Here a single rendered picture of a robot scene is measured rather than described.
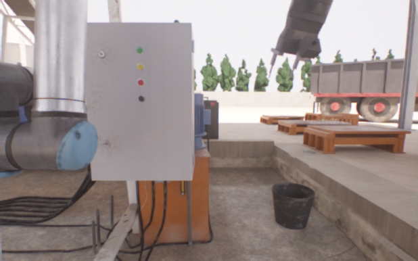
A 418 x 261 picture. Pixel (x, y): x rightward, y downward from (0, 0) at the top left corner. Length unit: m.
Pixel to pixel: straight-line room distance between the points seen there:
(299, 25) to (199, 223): 1.37
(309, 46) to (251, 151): 2.88
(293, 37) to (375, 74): 8.51
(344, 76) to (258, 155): 6.15
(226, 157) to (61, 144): 2.91
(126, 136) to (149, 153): 0.11
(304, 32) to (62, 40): 0.44
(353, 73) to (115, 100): 8.48
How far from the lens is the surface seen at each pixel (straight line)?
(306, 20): 0.48
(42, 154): 0.46
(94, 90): 0.92
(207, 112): 1.62
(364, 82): 8.84
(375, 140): 3.33
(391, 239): 1.68
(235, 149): 3.21
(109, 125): 0.90
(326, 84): 8.88
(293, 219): 1.84
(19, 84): 0.56
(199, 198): 1.50
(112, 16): 1.63
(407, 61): 7.11
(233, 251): 1.59
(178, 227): 1.60
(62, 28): 0.48
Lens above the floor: 0.96
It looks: 7 degrees down
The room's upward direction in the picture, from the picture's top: straight up
